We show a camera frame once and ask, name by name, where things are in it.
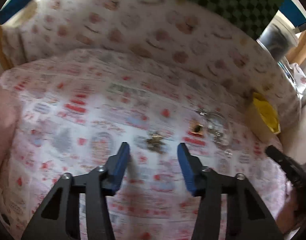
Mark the gold octagonal jewelry box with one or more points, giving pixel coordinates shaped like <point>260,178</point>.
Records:
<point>256,124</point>

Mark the baby bear print cloth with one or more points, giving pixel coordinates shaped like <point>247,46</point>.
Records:
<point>178,33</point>

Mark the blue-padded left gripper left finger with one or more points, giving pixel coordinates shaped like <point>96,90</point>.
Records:
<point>57,217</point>

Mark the person's hand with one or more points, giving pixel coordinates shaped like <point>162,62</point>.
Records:
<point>9,115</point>

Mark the gold cluster earring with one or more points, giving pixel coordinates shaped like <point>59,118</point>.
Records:
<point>155,143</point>

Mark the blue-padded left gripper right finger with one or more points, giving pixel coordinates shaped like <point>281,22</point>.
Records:
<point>247,215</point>

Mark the pink print bed sheet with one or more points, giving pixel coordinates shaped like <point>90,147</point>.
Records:
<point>78,108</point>

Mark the yellow cloth pouch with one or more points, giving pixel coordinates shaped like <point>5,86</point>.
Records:
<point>267,112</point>

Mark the clear plastic cup dark contents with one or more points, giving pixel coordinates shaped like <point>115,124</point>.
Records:
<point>278,37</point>

